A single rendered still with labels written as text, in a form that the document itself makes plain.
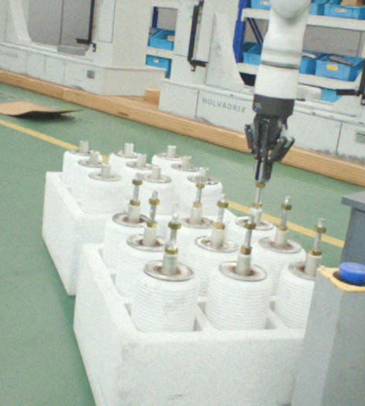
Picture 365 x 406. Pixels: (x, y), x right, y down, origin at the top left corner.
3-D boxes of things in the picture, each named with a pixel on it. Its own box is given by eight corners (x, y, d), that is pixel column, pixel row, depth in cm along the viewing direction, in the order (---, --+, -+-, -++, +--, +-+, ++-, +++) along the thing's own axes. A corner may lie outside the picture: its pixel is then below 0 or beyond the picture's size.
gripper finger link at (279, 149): (282, 135, 115) (265, 154, 119) (286, 143, 114) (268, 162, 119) (294, 135, 116) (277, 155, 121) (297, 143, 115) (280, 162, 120)
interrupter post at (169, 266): (176, 271, 98) (179, 250, 97) (176, 277, 95) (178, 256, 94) (160, 270, 98) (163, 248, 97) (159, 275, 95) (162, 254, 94)
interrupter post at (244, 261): (240, 270, 102) (243, 249, 101) (252, 274, 100) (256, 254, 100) (232, 273, 100) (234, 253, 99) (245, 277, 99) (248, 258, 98)
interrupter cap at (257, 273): (233, 261, 105) (234, 256, 105) (275, 275, 101) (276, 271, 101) (208, 272, 99) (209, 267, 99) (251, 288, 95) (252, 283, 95)
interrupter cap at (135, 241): (122, 236, 110) (122, 232, 109) (166, 238, 112) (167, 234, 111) (129, 253, 103) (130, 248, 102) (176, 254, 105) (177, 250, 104)
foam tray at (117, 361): (254, 323, 141) (267, 245, 137) (348, 435, 106) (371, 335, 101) (72, 328, 129) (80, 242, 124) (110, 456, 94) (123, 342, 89)
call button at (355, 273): (357, 275, 88) (360, 261, 87) (374, 288, 84) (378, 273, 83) (331, 275, 86) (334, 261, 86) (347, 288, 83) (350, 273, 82)
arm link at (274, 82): (323, 101, 119) (329, 66, 117) (273, 98, 113) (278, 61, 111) (291, 93, 126) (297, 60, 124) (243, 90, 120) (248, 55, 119)
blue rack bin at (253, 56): (269, 64, 707) (272, 44, 701) (298, 70, 682) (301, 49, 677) (240, 63, 670) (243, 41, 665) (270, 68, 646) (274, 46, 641)
